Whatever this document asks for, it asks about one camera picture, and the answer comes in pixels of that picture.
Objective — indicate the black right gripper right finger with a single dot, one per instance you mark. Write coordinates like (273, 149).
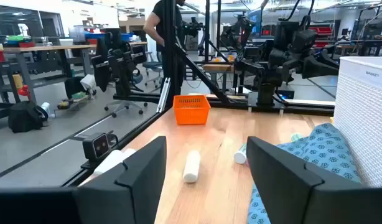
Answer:
(281, 186)

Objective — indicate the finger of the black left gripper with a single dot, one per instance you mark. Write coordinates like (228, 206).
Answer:
(318, 67)
(250, 66)

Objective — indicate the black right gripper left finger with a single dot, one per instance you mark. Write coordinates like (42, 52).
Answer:
(141, 186)

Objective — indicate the white gauze roll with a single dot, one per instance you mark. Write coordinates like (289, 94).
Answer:
(111, 161)

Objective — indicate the white cylindrical bottle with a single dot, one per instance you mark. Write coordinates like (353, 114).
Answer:
(191, 166)

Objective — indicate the small orange plastic basket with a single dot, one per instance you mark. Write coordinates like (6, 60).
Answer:
(191, 113)

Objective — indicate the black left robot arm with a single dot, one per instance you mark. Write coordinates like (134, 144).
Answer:
(266, 91)

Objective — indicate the large white plastic bin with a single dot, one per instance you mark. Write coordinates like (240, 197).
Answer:
(365, 124)

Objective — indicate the wooden background station table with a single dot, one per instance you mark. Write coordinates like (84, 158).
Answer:
(217, 67)

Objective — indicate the blue patterned cloth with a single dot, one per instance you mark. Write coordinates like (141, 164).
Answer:
(324, 152)

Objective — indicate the grey chair star base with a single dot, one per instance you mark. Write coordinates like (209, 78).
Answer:
(125, 105)

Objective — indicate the blue office chair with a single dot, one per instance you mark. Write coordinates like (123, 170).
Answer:
(152, 66)

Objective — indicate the person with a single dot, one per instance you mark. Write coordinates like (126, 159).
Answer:
(153, 25)

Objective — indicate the white cup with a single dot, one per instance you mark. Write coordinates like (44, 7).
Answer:
(46, 109)

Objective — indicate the black bag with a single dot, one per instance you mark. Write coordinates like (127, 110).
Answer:
(24, 116)

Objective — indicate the long wooden workbench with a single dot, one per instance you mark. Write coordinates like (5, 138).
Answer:
(48, 48)

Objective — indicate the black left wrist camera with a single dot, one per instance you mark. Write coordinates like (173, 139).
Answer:
(303, 40)

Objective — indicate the black table-level camera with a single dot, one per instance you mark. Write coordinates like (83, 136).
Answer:
(96, 146)

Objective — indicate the silver aluminium rail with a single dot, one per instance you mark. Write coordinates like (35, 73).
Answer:
(163, 95)

